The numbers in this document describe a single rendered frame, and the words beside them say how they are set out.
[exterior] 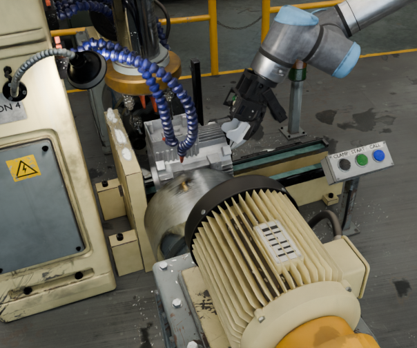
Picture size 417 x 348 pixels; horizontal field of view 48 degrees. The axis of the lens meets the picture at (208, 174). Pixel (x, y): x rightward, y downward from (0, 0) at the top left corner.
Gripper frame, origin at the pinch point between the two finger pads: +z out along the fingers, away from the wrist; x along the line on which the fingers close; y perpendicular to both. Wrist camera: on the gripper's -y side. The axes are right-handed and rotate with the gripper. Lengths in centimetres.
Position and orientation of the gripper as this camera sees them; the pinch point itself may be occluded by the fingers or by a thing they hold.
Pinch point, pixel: (235, 145)
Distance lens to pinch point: 123.1
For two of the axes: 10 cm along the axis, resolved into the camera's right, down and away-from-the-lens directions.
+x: 3.3, 5.8, -7.4
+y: -8.4, -1.7, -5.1
